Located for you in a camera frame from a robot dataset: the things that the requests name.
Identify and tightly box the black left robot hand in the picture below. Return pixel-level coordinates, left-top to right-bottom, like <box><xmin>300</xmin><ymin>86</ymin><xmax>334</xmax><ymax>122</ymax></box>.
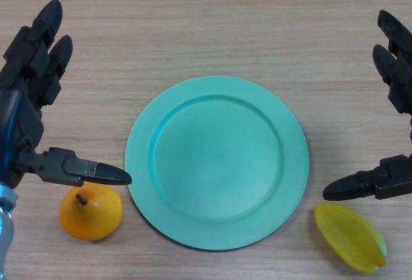
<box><xmin>0</xmin><ymin>0</ymin><xmax>133</xmax><ymax>188</ymax></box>

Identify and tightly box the teal round plate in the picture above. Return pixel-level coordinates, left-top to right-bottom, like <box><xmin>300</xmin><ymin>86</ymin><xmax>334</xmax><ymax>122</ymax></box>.
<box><xmin>124</xmin><ymin>75</ymin><xmax>310</xmax><ymax>252</ymax></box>

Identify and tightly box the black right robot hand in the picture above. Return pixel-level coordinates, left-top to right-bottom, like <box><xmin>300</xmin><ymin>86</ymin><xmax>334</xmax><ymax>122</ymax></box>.
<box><xmin>323</xmin><ymin>10</ymin><xmax>412</xmax><ymax>201</ymax></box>

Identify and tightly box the yellow starfruit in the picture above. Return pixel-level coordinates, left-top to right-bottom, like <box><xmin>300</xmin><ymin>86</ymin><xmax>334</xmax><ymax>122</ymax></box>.
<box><xmin>314</xmin><ymin>202</ymin><xmax>388</xmax><ymax>275</ymax></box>

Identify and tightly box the orange yellow pear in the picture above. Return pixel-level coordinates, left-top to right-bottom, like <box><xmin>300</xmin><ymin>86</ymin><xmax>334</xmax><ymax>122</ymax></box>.
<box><xmin>59</xmin><ymin>183</ymin><xmax>124</xmax><ymax>241</ymax></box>

